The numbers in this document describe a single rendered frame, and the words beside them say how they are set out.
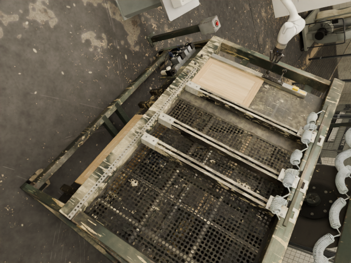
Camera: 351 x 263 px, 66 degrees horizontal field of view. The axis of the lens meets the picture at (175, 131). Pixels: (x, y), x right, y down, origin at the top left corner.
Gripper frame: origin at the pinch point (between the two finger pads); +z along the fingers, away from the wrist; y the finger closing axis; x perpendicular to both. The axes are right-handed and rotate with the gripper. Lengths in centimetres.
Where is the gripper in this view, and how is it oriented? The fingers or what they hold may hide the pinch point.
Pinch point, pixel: (271, 64)
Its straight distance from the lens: 265.5
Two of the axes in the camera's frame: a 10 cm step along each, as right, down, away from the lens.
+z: -0.4, 5.7, 8.2
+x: -5.2, 6.9, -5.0
